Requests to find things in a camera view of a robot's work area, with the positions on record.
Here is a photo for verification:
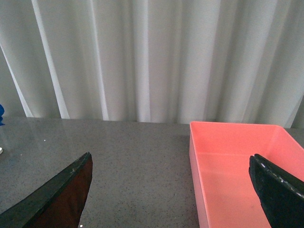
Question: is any pink plastic box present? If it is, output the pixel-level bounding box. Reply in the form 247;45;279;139
190;122;304;228

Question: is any blue microfiber cloth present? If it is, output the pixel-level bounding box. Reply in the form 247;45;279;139
0;104;5;126

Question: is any white curtain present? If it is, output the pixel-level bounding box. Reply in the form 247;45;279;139
0;0;304;128

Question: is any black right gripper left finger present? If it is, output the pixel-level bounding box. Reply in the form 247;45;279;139
0;152;93;228

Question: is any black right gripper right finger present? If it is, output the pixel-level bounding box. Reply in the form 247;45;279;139
248;154;304;228

